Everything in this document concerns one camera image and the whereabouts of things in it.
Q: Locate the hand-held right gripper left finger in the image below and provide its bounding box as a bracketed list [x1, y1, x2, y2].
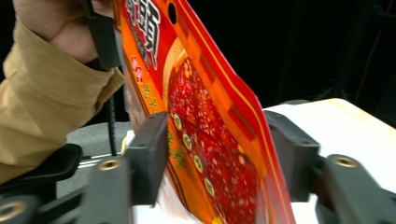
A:
[124, 111, 171, 207]

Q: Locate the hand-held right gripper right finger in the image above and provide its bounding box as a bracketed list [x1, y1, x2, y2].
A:
[263, 110, 322, 203]

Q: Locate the orange red seasoning packet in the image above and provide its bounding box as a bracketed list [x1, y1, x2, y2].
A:
[112, 0, 297, 224]

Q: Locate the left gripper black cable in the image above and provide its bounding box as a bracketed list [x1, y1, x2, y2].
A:
[106, 93, 118, 157]

